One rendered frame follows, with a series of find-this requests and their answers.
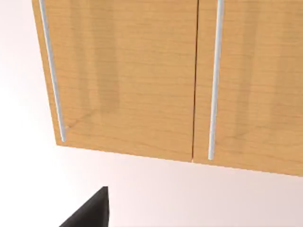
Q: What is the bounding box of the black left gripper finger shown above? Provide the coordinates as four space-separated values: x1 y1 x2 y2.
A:
58 186 110 227

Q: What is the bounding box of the wooden cupboard door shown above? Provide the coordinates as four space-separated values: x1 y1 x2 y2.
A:
31 0 199 163
193 0 303 177

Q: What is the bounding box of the long metal door handle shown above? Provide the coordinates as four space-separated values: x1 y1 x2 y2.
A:
207 0 224 161
38 0 67 143

